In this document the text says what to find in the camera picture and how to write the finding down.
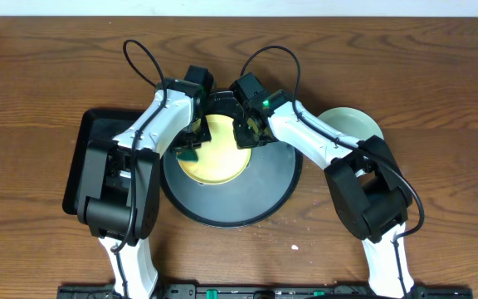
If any green scouring pad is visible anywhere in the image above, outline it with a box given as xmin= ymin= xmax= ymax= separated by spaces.
xmin=176 ymin=149 xmax=198 ymax=162

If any yellow plate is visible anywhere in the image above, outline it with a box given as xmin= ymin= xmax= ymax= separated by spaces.
xmin=178 ymin=115 xmax=251 ymax=184

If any pale green plate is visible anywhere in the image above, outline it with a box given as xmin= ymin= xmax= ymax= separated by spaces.
xmin=318 ymin=107 xmax=383 ymax=140

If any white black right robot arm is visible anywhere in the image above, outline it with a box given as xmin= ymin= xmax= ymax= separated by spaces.
xmin=233 ymin=89 xmax=421 ymax=298

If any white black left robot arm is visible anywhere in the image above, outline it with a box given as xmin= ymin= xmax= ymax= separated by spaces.
xmin=75 ymin=75 xmax=213 ymax=298

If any black rectangular tray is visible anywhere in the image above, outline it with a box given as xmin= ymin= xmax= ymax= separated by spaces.
xmin=62 ymin=108 xmax=143 ymax=215

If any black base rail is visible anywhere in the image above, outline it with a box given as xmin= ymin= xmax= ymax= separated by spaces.
xmin=56 ymin=284 xmax=473 ymax=299

